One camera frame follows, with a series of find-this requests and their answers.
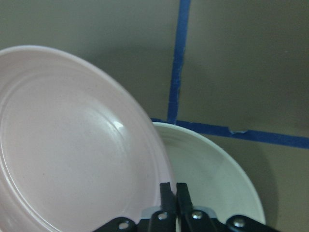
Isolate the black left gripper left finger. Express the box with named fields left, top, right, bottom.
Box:
left=142, top=183, right=177, bottom=232

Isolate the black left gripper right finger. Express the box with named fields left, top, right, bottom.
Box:
left=176, top=183, right=217, bottom=232

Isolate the pink plate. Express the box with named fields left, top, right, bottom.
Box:
left=0, top=46, right=175, bottom=232

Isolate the cream white plate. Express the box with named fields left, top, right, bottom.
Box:
left=154, top=122, right=266, bottom=223

